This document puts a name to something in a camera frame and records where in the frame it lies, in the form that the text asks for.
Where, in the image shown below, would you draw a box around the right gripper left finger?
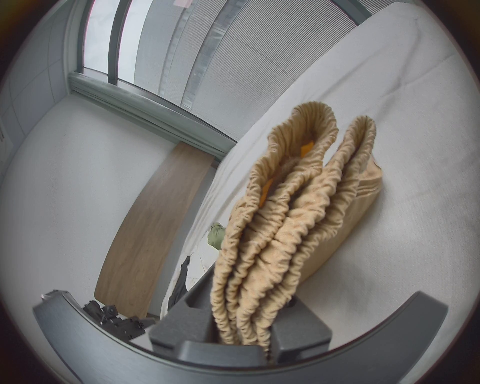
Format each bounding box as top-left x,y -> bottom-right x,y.
149,264 -> 220,355

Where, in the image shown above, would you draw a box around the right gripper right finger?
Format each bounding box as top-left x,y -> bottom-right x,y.
271,294 -> 334,362

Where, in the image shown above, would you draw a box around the tan shorts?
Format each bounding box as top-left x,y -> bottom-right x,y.
211,101 -> 384,361

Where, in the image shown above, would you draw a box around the bed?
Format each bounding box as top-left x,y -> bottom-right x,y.
94,0 -> 480,355

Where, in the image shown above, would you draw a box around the black garment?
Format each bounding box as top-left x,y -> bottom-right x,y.
167,256 -> 193,312

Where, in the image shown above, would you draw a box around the olive green garment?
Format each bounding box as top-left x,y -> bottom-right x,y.
207,222 -> 226,251

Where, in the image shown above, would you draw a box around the window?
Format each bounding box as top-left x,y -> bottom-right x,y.
69,0 -> 372,152

